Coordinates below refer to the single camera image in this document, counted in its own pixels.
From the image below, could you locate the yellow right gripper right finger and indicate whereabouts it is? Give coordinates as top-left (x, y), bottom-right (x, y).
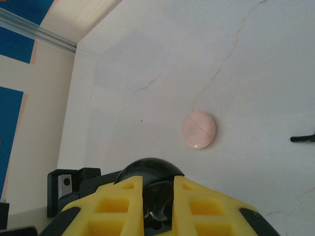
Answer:
top-left (172, 175), bottom-right (281, 236)

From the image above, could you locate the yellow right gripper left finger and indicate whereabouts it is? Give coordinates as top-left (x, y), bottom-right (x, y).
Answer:
top-left (40, 175), bottom-right (145, 236)

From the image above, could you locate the pink earbud charging case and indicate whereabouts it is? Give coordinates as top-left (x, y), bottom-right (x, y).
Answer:
top-left (181, 111), bottom-right (217, 149)

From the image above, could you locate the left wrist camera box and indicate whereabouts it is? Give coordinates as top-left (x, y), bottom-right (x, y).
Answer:
top-left (47, 167), bottom-right (102, 218)

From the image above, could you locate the thin black cable loop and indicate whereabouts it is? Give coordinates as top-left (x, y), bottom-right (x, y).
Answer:
top-left (289, 132), bottom-right (315, 144)

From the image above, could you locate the aluminium frame post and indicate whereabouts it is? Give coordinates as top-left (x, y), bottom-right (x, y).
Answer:
top-left (0, 6), bottom-right (77, 54)

